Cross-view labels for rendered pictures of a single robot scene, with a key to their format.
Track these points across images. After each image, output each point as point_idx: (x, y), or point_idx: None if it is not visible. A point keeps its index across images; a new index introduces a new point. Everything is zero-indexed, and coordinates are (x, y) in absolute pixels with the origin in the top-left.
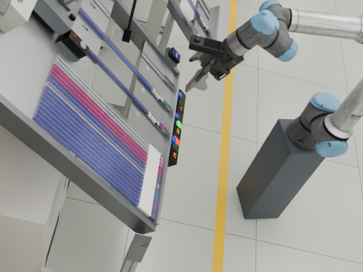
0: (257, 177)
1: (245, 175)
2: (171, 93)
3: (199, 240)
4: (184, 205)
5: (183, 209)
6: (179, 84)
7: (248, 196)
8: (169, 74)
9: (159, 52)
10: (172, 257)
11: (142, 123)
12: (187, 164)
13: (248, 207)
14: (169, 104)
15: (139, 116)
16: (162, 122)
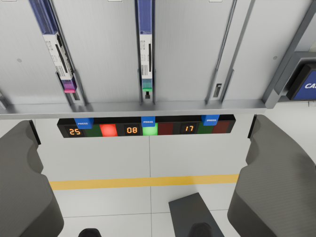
0: (192, 223)
1: (203, 204)
2: (200, 99)
3: (137, 165)
4: (167, 148)
5: (163, 148)
6: (230, 114)
7: (183, 208)
8: (248, 84)
9: (303, 29)
10: (116, 145)
11: (4, 25)
12: (211, 145)
13: (173, 207)
14: (164, 101)
15: (6, 4)
16: (95, 90)
